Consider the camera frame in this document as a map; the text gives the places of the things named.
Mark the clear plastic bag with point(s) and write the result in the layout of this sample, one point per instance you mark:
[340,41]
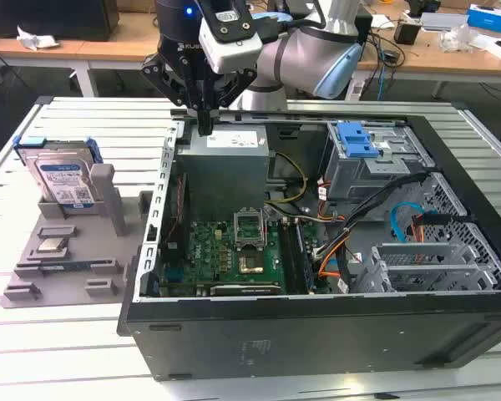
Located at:
[459,37]

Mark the RAM stick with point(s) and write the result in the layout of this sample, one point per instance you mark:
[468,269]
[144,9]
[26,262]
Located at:
[67,265]

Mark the grey parts rack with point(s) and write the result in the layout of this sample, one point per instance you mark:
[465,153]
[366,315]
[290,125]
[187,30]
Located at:
[79,250]

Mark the hard disk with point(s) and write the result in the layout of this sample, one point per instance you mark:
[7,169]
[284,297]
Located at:
[60,175]

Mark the metal disk bay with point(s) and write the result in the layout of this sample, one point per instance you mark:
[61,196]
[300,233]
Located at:
[421,271]

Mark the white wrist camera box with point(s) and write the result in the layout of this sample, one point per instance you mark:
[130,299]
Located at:
[234,54]

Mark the silver CPU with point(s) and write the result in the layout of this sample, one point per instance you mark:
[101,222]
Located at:
[52,245]

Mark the black box on desk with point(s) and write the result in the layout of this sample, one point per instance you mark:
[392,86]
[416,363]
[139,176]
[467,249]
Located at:
[364,27]

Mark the grey power supply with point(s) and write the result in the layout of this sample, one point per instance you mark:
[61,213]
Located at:
[221,175]

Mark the black PC case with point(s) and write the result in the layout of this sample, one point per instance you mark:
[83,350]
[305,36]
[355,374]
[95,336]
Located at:
[275,342]

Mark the blue plastic drive latch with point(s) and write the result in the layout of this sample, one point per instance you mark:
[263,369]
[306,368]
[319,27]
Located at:
[355,144]

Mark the black RAM slot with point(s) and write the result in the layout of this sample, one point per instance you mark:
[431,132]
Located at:
[299,257]
[291,257]
[284,257]
[305,257]

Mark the white crumpled paper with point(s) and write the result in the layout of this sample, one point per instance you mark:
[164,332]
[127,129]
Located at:
[35,39]

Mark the blue cardboard box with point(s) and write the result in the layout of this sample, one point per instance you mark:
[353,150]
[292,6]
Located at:
[490,18]

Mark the black graphics card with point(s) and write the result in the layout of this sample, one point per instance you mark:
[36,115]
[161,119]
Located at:
[246,289]

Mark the black computer tower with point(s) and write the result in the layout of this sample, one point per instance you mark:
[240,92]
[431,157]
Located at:
[67,21]

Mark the flat grey box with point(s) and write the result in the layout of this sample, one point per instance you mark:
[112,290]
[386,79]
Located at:
[442,21]

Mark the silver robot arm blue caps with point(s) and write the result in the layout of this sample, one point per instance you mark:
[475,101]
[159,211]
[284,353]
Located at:
[300,54]

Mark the small black box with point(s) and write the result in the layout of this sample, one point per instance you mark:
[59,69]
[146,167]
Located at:
[407,33]

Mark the white power strip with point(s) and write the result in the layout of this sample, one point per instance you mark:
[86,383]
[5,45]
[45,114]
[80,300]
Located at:
[355,91]

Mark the CPU socket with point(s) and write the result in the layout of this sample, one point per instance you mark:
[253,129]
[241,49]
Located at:
[250,263]

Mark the wooden desk white frame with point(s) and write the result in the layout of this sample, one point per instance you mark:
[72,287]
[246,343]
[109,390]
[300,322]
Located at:
[129,46]

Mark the green motherboard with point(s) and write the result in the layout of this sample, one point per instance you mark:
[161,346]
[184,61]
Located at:
[209,250]

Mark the grey metal drive cage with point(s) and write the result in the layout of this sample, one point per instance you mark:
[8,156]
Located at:
[359,179]

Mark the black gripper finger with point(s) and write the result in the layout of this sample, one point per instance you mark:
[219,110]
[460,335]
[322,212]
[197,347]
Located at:
[167,79]
[238,89]

